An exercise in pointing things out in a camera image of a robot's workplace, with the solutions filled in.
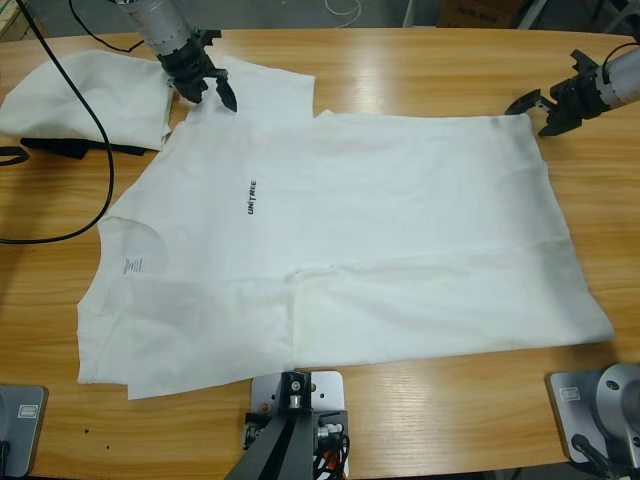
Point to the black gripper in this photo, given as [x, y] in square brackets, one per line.
[192, 70]
[580, 97]

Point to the white garment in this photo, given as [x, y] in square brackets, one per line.
[75, 100]

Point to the white printed t-shirt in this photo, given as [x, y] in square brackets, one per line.
[350, 225]

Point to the black garment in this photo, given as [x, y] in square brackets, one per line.
[55, 147]

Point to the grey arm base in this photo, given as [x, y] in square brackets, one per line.
[575, 415]
[25, 440]

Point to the brown cardboard box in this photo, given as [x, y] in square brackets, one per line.
[475, 14]

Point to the grey metal leg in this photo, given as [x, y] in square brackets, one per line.
[408, 12]

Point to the wooden crate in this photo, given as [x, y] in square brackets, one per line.
[12, 17]

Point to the black clamp block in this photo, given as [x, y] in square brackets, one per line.
[254, 427]
[336, 417]

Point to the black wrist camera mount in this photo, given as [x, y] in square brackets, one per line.
[207, 37]
[582, 61]

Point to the white metal frame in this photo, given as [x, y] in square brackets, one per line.
[531, 14]

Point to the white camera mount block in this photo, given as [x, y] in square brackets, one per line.
[330, 392]

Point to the dark camera post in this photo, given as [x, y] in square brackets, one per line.
[285, 450]

